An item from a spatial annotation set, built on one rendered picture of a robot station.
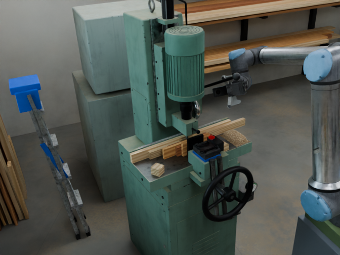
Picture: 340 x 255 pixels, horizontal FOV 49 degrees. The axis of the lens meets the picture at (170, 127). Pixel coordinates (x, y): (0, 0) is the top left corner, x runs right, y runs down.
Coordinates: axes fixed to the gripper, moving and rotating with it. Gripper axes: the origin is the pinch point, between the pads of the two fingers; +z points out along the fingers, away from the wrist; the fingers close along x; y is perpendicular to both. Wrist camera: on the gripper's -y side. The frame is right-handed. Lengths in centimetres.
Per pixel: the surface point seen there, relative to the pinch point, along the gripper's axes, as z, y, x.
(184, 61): 12.8, -10.7, -18.2
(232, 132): -18.1, -4.9, 23.2
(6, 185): -17, -172, 37
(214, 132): -18.1, -14.5, 21.5
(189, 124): 1.4, -19.8, 11.6
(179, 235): 7, -37, 67
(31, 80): 0, -107, -28
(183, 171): 12.8, -23.3, 30.9
